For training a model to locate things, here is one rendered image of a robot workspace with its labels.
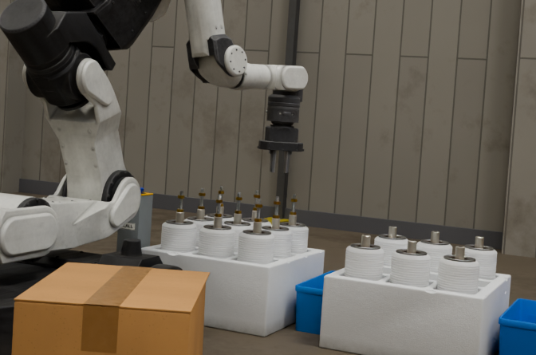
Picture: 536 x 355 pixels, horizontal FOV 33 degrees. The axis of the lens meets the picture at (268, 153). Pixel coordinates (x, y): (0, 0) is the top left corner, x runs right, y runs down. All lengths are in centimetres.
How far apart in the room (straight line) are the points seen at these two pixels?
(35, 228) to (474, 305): 100
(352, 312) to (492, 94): 233
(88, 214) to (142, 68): 291
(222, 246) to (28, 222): 63
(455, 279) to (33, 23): 112
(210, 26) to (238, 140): 258
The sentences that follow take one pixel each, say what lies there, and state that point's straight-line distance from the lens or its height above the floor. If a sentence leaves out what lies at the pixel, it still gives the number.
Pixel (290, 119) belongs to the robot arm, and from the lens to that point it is 244.
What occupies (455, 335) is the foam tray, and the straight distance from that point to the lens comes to 217.
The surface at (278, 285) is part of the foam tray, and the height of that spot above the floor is 12.
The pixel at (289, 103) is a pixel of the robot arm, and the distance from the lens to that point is 243.
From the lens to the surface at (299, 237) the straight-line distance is 256.
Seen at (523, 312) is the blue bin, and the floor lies 9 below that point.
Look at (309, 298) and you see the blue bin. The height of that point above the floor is 9.
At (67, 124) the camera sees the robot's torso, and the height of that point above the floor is 51.
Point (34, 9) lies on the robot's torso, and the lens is 205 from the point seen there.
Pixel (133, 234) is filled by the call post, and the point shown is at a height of 20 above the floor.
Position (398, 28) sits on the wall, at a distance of 451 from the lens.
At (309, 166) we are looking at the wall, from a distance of 462.
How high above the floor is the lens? 57
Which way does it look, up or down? 3 degrees down
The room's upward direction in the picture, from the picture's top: 4 degrees clockwise
